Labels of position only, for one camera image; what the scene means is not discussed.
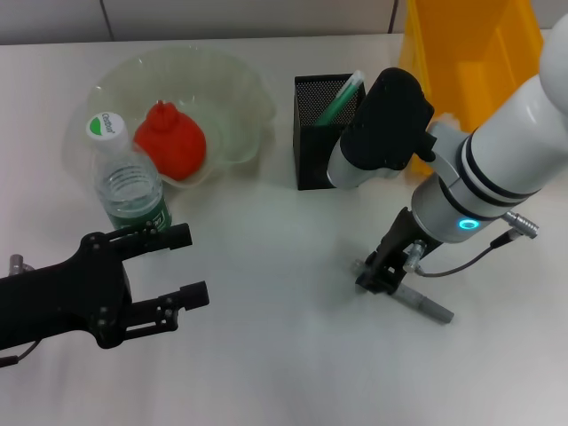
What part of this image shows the grey marker pen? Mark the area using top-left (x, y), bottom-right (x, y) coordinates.
top-left (352, 260), bottom-right (454, 326)

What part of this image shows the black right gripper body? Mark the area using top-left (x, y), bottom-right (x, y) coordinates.
top-left (375, 207), bottom-right (441, 277)

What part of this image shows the yellow plastic bin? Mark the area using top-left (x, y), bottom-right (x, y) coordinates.
top-left (398, 0), bottom-right (545, 177)

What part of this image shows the dark left wrist cable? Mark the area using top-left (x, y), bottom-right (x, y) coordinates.
top-left (0, 340), bottom-right (42, 367)

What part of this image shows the grey right wrist cable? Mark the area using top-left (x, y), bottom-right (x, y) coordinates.
top-left (405, 210), bottom-right (540, 279)

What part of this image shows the black mesh pen holder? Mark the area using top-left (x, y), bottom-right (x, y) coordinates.
top-left (293, 74), bottom-right (367, 192)

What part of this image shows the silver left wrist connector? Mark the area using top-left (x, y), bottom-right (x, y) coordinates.
top-left (8, 253), bottom-right (35, 277)

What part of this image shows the pale green glass fruit bowl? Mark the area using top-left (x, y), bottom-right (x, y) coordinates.
top-left (86, 46), bottom-right (279, 190)

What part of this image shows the clear green-label water bottle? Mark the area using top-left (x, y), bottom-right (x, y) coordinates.
top-left (84, 111), bottom-right (173, 232)

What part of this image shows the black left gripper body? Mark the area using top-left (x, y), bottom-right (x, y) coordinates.
top-left (0, 231), bottom-right (132, 351)

